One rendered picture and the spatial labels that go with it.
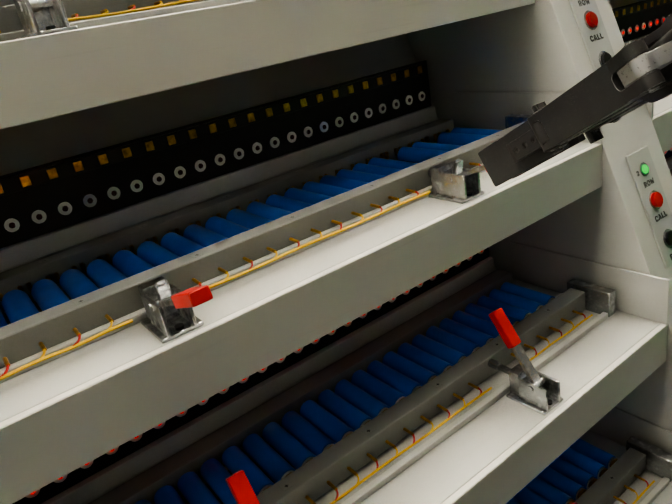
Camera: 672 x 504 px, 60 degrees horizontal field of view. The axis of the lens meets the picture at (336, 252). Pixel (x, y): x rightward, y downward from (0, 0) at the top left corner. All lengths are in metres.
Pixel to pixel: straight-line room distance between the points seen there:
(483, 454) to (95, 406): 0.30
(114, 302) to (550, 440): 0.37
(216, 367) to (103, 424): 0.07
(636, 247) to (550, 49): 0.22
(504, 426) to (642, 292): 0.23
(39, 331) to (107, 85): 0.16
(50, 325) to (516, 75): 0.51
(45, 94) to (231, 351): 0.19
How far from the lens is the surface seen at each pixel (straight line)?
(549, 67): 0.66
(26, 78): 0.39
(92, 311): 0.41
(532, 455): 0.54
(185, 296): 0.32
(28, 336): 0.40
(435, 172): 0.52
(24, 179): 0.52
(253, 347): 0.39
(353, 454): 0.50
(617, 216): 0.66
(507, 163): 0.46
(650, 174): 0.69
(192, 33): 0.42
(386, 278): 0.45
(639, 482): 0.77
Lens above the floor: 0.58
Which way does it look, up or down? 4 degrees down
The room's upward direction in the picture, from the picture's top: 22 degrees counter-clockwise
